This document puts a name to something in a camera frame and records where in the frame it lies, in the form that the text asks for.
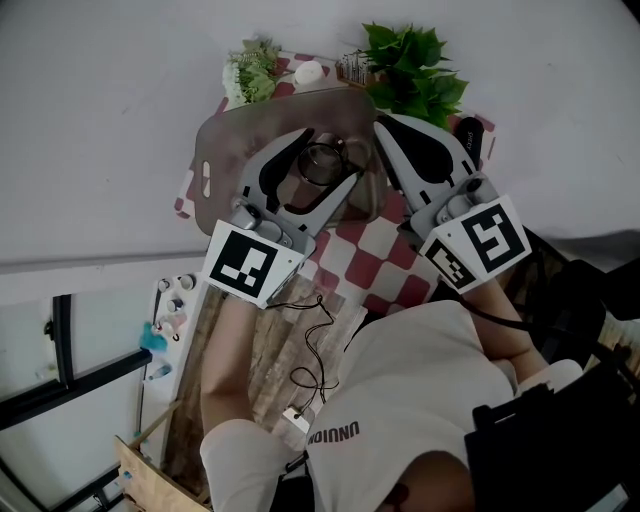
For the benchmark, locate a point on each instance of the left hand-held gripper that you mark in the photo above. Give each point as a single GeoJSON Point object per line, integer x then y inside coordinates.
{"type": "Point", "coordinates": [240, 265]}

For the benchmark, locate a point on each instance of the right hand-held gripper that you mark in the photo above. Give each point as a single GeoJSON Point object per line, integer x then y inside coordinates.
{"type": "Point", "coordinates": [495, 235]}

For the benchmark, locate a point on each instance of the small dark glass jar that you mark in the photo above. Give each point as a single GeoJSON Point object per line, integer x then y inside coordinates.
{"type": "Point", "coordinates": [322, 165]}

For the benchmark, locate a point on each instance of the grey plastic tub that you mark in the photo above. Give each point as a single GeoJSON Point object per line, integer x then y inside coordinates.
{"type": "Point", "coordinates": [225, 140]}

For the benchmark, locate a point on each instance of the person's left forearm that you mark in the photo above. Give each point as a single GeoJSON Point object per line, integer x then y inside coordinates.
{"type": "Point", "coordinates": [225, 360]}

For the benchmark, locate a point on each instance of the person's right forearm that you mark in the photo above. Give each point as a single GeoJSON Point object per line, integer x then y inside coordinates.
{"type": "Point", "coordinates": [510, 330]}

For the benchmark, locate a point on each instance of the white round cup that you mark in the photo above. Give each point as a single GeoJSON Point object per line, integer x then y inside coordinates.
{"type": "Point", "coordinates": [307, 74]}

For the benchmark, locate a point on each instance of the green potted plant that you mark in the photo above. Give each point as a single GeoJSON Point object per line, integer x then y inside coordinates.
{"type": "Point", "coordinates": [415, 75]}

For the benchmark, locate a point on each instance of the red white checkered tablecloth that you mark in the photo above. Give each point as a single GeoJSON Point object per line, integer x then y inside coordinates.
{"type": "Point", "coordinates": [370, 265]}

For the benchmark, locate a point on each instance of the white flower bouquet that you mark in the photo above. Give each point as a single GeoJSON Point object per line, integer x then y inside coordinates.
{"type": "Point", "coordinates": [250, 75]}

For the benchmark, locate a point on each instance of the wooden stick holder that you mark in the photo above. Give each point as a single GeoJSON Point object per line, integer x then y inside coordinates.
{"type": "Point", "coordinates": [352, 69]}

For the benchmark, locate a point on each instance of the small white mug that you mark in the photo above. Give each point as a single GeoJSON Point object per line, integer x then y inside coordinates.
{"type": "Point", "coordinates": [186, 282]}

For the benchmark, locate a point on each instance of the white window ledge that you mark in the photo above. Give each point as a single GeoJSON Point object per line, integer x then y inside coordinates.
{"type": "Point", "coordinates": [195, 295]}

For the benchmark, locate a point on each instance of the small dark mug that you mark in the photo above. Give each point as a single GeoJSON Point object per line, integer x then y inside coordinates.
{"type": "Point", "coordinates": [163, 285]}
{"type": "Point", "coordinates": [174, 304]}

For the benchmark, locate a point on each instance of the pink mug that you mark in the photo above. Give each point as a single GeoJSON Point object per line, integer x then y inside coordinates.
{"type": "Point", "coordinates": [175, 321]}

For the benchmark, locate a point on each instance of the black office chair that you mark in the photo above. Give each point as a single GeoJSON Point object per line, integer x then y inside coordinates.
{"type": "Point", "coordinates": [575, 300]}

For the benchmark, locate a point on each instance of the teal cloth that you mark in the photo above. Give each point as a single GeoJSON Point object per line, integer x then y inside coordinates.
{"type": "Point", "coordinates": [152, 340]}

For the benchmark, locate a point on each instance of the person's white t-shirt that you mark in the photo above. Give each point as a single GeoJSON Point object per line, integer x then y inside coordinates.
{"type": "Point", "coordinates": [410, 380]}

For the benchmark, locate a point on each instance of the clear plastic bottle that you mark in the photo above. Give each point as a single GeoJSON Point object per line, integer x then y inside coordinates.
{"type": "Point", "coordinates": [160, 371]}

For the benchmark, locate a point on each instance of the white power strip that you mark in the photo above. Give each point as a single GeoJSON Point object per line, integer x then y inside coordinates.
{"type": "Point", "coordinates": [296, 419]}

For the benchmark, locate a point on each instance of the black bag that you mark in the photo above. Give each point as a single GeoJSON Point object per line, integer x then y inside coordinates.
{"type": "Point", "coordinates": [550, 450]}

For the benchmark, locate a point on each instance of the wooden chair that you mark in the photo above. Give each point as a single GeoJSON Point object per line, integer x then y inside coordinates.
{"type": "Point", "coordinates": [150, 480]}

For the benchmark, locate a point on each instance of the black window frame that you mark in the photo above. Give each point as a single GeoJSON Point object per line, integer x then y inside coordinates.
{"type": "Point", "coordinates": [65, 350]}

